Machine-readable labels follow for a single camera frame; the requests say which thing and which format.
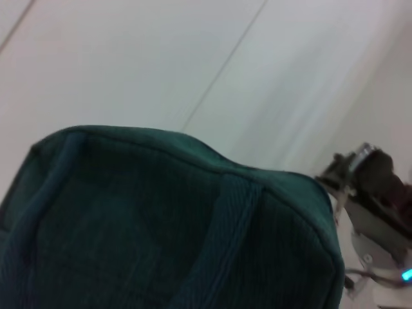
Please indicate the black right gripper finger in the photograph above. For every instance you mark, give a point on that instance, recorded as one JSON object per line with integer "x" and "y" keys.
{"x": 336, "y": 175}

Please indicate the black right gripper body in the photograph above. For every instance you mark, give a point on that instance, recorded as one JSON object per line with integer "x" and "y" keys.
{"x": 383, "y": 199}

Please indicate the teal insulated lunch bag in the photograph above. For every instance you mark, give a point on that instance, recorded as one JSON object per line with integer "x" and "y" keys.
{"x": 161, "y": 225}

